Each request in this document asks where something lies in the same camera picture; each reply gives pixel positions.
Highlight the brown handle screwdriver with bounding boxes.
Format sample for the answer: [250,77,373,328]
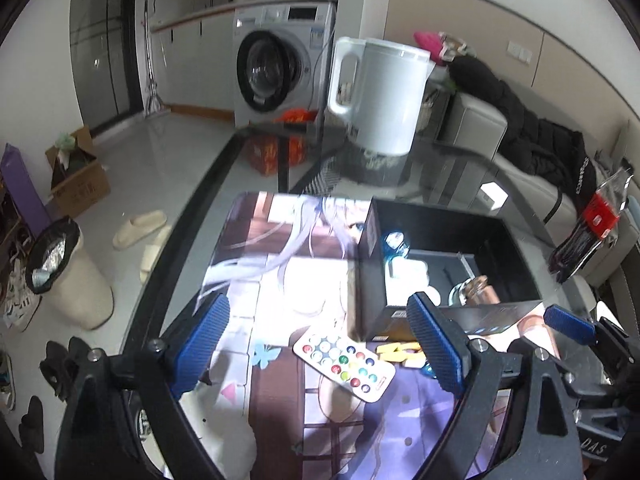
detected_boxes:
[448,254,500,307]

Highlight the white remote coloured buttons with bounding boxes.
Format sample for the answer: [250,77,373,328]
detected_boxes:
[292,326,396,403]

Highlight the blue tape dispenser with label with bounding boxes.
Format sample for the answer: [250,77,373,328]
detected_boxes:
[382,231,410,261]

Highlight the blue round tape dispenser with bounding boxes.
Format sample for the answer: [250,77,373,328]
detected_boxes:
[422,364,436,378]

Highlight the yellow plastic tool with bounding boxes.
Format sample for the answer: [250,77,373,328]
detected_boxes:
[375,341,426,368]

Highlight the cola bottle red label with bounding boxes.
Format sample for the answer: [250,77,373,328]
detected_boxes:
[548,157,634,284]

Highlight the white green tube in box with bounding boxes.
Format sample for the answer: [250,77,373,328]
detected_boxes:
[385,257,442,307]

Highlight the beige slipper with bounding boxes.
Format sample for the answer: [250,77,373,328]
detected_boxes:
[139,224,172,284]
[112,210,167,250]

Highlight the black cardboard box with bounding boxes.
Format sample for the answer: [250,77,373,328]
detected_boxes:
[356,198,541,342]

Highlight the white trash bin black bag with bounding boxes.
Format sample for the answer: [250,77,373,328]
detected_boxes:
[25,217,114,330]

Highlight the anime printed desk mat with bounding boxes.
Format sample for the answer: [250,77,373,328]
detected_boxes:
[177,190,566,480]

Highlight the white power adapter cube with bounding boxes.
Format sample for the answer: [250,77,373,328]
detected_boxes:
[478,181,509,211]

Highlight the black jacket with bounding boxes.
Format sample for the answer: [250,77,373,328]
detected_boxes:
[448,56,597,212]

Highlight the brown cardboard box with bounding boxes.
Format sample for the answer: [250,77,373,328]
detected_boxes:
[46,126,111,218]

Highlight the purple yoga mat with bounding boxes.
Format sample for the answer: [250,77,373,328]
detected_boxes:
[1,143,51,238]

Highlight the red box under table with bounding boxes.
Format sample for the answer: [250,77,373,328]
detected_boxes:
[245,108,318,177]

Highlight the white electric kettle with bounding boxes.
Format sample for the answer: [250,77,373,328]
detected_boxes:
[326,37,435,156]

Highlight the pink cloth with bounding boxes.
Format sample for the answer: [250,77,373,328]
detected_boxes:
[413,32,469,66]

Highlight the white washing machine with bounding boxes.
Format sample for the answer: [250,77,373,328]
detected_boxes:
[232,1,336,127]

